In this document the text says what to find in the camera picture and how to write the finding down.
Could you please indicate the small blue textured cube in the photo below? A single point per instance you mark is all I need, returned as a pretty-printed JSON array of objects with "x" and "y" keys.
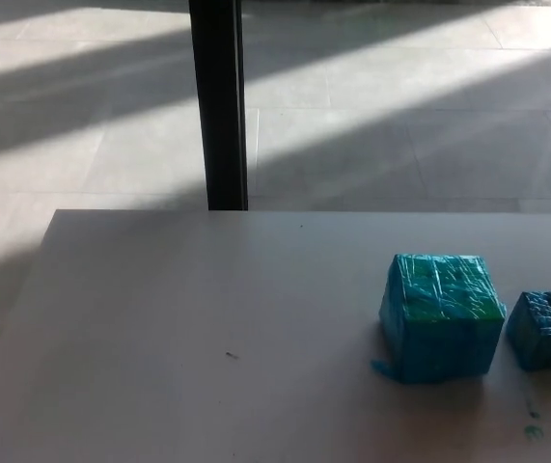
[{"x": 542, "y": 333}]

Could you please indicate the large blue wrapped cube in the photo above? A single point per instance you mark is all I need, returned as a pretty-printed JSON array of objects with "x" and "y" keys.
[{"x": 441, "y": 328}]

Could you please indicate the black vertical window frame post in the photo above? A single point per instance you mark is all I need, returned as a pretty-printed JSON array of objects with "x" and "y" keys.
[{"x": 219, "y": 103}]

